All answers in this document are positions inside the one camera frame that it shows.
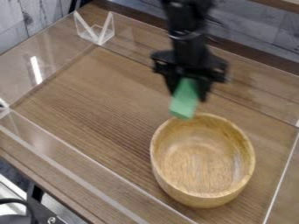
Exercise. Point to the wooden bowl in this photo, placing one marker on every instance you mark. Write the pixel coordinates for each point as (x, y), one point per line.
(202, 160)

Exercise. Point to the black table leg bracket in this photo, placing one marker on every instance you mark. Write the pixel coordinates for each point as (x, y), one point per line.
(44, 216)

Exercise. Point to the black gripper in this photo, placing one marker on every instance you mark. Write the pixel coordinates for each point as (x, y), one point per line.
(189, 60)

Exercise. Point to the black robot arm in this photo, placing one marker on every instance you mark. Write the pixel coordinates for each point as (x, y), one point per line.
(186, 16)

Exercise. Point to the green stick with black end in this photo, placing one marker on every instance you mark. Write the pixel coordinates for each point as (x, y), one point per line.
(184, 99)

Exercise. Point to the clear acrylic corner bracket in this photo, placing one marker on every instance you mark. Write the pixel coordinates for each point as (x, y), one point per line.
(93, 33)

